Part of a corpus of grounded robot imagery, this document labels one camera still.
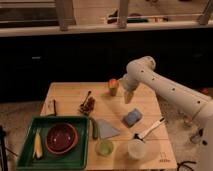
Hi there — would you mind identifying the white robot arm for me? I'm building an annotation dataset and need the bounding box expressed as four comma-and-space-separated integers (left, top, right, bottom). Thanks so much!
120, 56, 213, 171

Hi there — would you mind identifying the small brown cup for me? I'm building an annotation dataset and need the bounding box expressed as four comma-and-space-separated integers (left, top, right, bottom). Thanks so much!
109, 88, 118, 97

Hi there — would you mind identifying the blue sponge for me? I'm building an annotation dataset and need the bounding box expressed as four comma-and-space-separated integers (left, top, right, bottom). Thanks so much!
123, 109, 142, 127

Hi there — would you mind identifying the wooden folding table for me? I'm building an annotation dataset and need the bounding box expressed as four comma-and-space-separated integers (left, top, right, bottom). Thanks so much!
41, 82, 176, 171

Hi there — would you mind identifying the grey triangular cloth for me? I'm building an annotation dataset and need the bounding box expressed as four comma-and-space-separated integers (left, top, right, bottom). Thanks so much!
97, 119, 120, 139

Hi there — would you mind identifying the green cucumber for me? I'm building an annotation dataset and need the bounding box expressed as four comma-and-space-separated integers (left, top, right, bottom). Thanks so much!
90, 117, 99, 140

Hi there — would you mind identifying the dark brown spoon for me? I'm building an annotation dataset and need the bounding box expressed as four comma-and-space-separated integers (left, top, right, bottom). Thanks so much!
80, 91, 92, 108

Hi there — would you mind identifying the white cup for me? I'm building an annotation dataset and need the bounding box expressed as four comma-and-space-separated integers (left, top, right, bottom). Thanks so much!
127, 139, 146, 160

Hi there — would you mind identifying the green plastic cup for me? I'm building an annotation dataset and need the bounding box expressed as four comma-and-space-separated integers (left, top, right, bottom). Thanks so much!
95, 140, 114, 157

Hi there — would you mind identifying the dark stick utensil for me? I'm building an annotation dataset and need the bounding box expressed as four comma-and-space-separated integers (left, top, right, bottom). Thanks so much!
53, 99, 57, 116

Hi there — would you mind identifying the dark red bowl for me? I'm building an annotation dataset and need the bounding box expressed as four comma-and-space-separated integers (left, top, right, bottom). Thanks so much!
45, 123, 78, 155

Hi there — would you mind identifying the green plastic tray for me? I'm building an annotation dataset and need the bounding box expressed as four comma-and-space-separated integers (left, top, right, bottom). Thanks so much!
16, 116, 89, 171

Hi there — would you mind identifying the yellow corn cob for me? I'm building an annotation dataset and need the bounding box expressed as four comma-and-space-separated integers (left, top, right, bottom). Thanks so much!
33, 130, 43, 159

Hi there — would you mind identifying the black stand at left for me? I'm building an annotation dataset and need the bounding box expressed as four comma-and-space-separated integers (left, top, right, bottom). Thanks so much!
0, 125, 8, 171

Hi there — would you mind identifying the white handled brush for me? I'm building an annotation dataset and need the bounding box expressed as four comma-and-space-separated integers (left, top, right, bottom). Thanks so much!
134, 117, 165, 141

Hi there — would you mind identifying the black cable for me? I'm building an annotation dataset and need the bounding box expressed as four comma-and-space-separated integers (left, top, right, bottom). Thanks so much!
177, 160, 198, 171

